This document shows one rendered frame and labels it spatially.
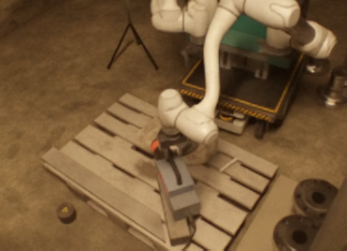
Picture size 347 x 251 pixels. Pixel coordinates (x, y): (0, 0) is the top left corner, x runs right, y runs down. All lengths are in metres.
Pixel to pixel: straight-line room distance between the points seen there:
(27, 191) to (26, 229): 0.28
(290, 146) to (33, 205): 1.71
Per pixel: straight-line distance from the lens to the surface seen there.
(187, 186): 1.91
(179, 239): 1.96
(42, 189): 2.54
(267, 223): 2.27
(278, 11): 1.51
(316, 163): 2.62
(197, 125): 1.49
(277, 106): 2.44
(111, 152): 2.41
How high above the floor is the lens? 1.96
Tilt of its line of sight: 46 degrees down
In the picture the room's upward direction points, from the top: 3 degrees counter-clockwise
